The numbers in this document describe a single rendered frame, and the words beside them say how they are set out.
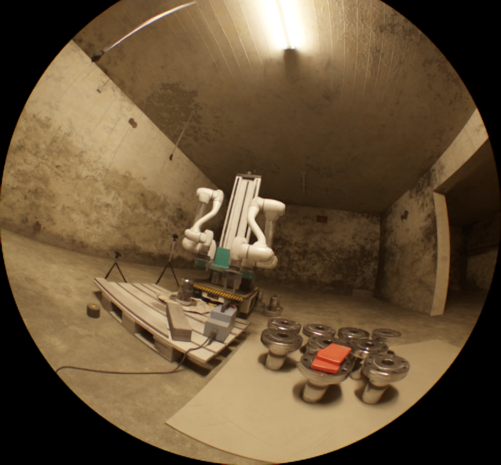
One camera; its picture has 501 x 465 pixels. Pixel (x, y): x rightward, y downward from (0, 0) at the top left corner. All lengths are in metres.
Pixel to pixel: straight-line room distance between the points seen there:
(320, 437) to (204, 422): 0.44
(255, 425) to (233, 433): 0.10
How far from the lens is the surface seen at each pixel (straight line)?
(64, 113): 3.45
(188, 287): 1.60
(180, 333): 1.04
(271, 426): 0.87
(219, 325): 1.12
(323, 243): 6.23
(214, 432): 0.80
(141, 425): 0.80
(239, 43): 2.47
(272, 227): 1.64
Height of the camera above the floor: 0.69
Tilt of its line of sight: 15 degrees up
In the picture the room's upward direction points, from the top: 12 degrees clockwise
